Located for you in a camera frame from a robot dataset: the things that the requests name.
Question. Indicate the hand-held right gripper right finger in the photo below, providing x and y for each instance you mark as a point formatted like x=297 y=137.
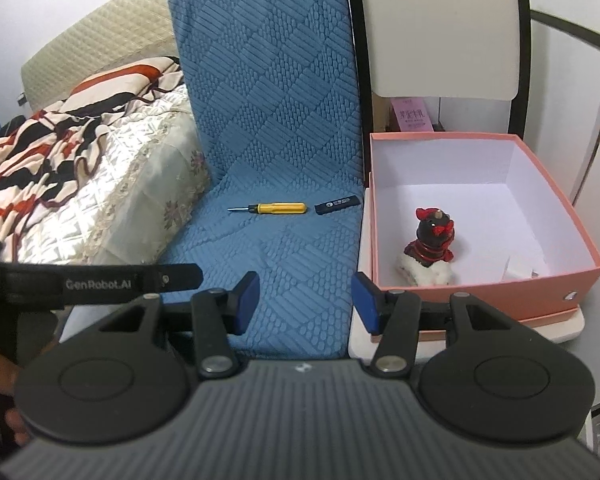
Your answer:
x=367 y=305

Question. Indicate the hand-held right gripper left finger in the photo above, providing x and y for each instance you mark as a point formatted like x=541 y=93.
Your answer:
x=245 y=305

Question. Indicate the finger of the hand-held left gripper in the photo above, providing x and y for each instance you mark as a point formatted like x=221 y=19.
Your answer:
x=180 y=276

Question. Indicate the white plush toy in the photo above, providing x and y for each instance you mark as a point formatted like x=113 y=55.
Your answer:
x=430 y=275

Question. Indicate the red black figurine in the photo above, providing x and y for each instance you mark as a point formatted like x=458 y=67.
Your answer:
x=430 y=240

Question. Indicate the yellow screwdriver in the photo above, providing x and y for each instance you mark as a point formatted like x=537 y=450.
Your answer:
x=275 y=208

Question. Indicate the black usb stick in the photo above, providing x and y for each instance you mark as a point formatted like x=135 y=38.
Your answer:
x=337 y=204

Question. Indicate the pink cardboard box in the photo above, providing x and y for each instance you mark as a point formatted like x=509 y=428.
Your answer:
x=520 y=300

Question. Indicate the white charger plug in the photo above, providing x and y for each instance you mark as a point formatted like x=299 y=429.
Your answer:
x=522 y=267

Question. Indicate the cream quilted bedspread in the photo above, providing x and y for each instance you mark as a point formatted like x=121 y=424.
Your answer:
x=145 y=160

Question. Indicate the striped red black blanket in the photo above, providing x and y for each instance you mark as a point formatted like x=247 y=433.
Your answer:
x=40 y=160

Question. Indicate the brown cardboard carton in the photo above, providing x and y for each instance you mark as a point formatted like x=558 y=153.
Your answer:
x=386 y=115

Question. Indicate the pink packet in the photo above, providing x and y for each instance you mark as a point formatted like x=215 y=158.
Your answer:
x=412 y=115

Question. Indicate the blue quilted chair cover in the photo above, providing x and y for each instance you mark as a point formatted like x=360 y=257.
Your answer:
x=270 y=85

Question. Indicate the beige padded headboard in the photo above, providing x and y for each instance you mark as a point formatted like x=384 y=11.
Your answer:
x=95 y=35

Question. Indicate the white wardrobe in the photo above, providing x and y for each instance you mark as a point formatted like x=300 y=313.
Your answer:
x=565 y=110

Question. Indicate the white chair with black frame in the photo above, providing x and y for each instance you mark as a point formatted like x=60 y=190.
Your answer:
x=440 y=25

